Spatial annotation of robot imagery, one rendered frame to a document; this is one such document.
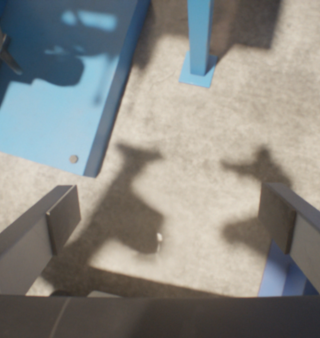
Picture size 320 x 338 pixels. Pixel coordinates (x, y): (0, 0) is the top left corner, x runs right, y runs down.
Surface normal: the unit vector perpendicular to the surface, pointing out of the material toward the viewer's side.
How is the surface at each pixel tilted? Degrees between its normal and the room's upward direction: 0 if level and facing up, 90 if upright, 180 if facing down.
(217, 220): 0
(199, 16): 90
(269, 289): 0
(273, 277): 0
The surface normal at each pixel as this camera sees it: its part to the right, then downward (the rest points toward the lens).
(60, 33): -0.14, -0.12
